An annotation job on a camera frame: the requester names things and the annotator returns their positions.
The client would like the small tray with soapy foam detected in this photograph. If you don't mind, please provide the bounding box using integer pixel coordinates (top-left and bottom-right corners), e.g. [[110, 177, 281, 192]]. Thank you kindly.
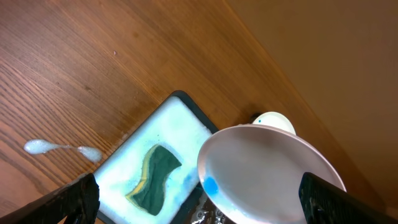
[[94, 90, 218, 223]]

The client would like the green scrubbing sponge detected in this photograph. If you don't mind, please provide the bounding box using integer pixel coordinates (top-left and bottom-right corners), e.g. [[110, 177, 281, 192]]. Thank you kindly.
[[125, 144, 182, 216]]

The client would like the white plate top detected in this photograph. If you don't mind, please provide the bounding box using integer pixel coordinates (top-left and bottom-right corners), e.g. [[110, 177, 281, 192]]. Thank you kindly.
[[252, 111, 296, 134]]

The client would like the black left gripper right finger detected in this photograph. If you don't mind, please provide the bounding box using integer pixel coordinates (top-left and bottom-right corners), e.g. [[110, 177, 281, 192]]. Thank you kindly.
[[298, 172, 397, 224]]

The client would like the large dark serving tray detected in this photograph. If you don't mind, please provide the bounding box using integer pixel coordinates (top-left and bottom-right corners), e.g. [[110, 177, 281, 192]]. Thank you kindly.
[[171, 184, 234, 224]]

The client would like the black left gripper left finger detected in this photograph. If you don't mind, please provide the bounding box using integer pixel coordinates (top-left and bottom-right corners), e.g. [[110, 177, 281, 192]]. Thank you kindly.
[[1, 173, 100, 224]]

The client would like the white foam spill on table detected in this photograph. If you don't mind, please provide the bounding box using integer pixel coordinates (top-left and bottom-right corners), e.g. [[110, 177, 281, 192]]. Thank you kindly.
[[23, 139, 103, 163]]

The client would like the white plate blue stain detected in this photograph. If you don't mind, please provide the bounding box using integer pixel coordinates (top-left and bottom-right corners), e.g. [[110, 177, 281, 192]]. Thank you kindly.
[[197, 124, 346, 223]]

